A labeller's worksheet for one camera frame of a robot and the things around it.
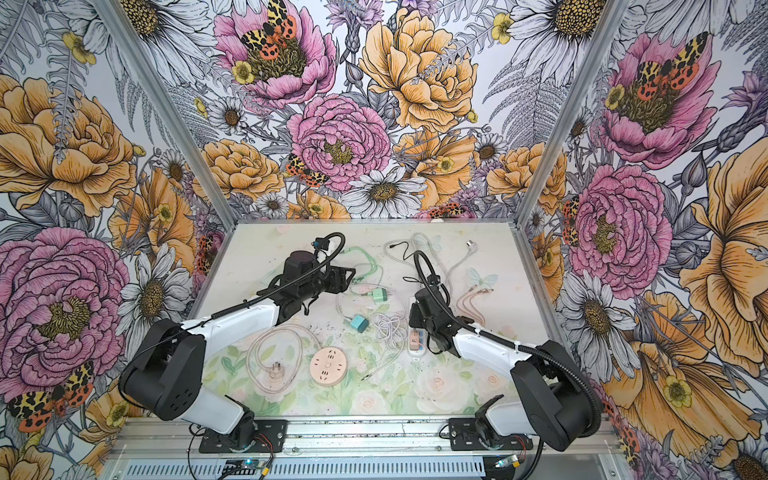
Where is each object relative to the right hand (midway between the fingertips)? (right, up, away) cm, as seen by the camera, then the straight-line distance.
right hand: (417, 317), depth 90 cm
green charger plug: (-12, +6, +9) cm, 16 cm away
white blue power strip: (0, -3, -13) cm, 14 cm away
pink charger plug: (-1, -5, -7) cm, 9 cm away
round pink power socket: (-25, -12, -7) cm, 28 cm away
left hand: (-21, +12, -1) cm, 24 cm away
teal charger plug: (-17, -2, +2) cm, 17 cm away
